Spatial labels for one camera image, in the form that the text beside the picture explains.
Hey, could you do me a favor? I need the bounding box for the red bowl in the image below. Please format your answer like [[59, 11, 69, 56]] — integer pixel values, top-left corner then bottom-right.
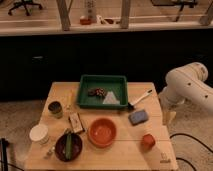
[[87, 118, 117, 148]]

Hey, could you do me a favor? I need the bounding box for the black office chair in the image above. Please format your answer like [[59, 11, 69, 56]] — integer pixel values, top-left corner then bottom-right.
[[8, 0, 43, 16]]

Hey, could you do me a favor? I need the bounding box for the clear plastic bag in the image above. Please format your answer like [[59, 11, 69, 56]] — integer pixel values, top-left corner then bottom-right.
[[103, 91, 120, 105]]

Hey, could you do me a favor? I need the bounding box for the black floor cable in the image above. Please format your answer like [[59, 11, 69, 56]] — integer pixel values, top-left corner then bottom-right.
[[169, 132, 213, 171]]

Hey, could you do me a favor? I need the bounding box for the green cucumber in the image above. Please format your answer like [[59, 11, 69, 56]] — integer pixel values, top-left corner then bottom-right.
[[65, 133, 72, 160]]

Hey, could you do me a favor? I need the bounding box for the red apple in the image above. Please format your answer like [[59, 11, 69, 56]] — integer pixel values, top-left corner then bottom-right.
[[142, 134, 155, 149]]

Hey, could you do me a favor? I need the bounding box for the green plastic tray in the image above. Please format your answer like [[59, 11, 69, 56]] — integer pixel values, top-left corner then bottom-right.
[[76, 75, 128, 109]]

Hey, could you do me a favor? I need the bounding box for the blue sponge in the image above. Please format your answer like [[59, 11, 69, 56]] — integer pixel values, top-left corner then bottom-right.
[[128, 110, 149, 125]]

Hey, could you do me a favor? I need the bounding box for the dark grapes bunch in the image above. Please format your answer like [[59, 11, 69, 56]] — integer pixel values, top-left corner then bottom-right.
[[88, 88, 106, 98]]

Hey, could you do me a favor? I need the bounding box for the black stand at left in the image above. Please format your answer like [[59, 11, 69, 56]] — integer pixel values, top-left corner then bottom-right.
[[0, 138, 8, 171]]

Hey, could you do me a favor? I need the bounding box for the dark brown bowl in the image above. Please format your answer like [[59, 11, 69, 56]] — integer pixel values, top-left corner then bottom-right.
[[55, 133, 82, 162]]

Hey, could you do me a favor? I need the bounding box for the red object on shelf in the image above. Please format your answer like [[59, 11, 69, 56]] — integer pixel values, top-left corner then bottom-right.
[[80, 18, 92, 25]]

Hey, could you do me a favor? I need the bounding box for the dark green cup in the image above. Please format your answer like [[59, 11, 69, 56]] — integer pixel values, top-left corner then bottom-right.
[[48, 101, 63, 118]]

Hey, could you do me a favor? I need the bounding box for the small brown box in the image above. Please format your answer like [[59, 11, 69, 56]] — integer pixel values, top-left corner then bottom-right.
[[68, 113, 84, 133]]

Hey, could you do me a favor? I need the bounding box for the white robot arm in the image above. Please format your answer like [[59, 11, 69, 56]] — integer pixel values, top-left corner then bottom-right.
[[158, 62, 213, 125]]

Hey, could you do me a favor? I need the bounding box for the white paper cup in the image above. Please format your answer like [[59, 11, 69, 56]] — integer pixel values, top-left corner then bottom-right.
[[29, 124, 49, 144]]

